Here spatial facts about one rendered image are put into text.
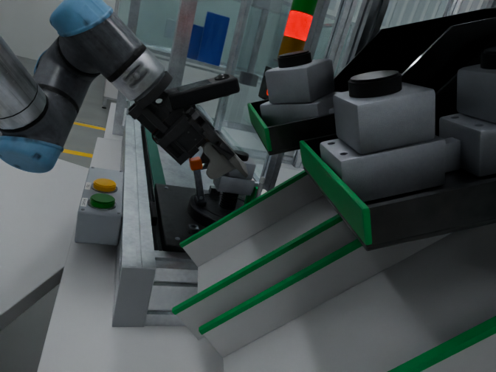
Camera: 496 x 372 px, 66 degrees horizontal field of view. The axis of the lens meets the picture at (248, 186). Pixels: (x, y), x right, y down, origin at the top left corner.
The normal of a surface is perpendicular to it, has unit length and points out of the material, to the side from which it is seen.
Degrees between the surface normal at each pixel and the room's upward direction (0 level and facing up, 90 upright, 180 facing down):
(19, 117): 112
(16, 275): 0
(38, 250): 0
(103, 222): 90
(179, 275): 90
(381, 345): 45
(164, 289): 90
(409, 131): 90
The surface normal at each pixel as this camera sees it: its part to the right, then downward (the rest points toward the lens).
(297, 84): -0.64, 0.40
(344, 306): -0.51, -0.78
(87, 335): 0.25, -0.91
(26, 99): 0.93, 0.31
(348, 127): -0.98, 0.21
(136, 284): 0.27, 0.39
